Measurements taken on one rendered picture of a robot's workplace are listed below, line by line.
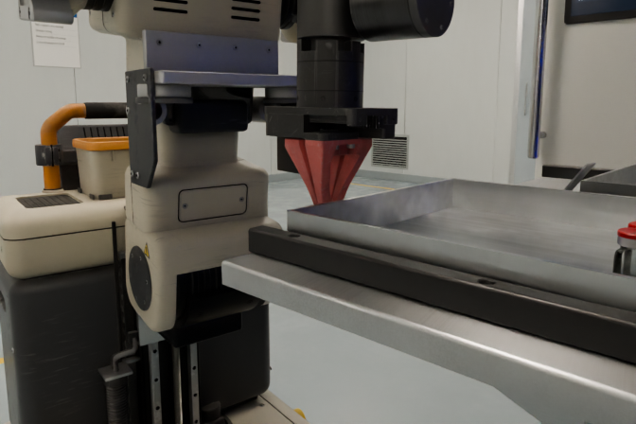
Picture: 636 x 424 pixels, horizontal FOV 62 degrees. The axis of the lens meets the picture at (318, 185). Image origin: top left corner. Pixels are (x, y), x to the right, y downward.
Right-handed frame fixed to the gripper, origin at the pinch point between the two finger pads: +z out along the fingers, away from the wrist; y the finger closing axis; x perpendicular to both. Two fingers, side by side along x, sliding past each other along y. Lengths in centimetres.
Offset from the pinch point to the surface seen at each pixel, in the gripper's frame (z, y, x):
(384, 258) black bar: 0.4, 11.3, -7.2
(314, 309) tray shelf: 3.6, 8.4, -10.6
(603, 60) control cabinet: -19, -3, 89
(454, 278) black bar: 0.3, 16.6, -7.7
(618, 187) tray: -0.9, 16.2, 28.3
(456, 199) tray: 1.2, 1.8, 20.0
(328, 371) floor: 91, -93, 106
